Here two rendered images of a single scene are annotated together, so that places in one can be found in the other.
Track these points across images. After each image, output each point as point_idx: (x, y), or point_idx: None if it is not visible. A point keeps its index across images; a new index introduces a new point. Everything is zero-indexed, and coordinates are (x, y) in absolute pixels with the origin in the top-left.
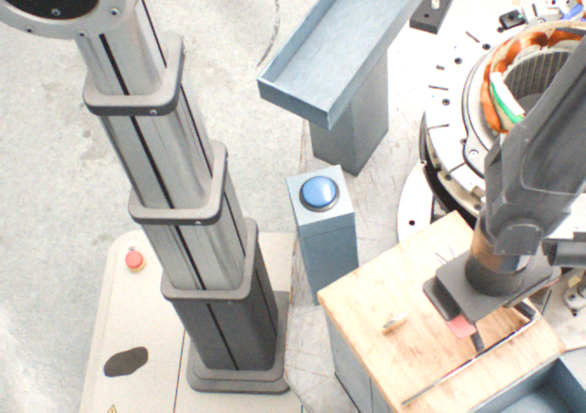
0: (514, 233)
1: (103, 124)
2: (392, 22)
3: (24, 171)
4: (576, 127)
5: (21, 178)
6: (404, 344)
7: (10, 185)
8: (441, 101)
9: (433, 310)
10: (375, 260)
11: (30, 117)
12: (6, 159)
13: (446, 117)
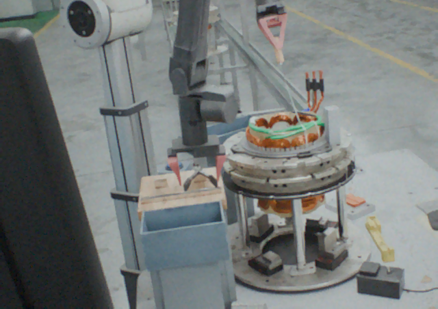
0: (175, 75)
1: (104, 123)
2: (245, 128)
3: (127, 304)
4: (182, 7)
5: (124, 307)
6: (160, 191)
7: (117, 308)
8: (237, 137)
9: (181, 185)
10: (172, 173)
11: None
12: (122, 298)
13: (235, 139)
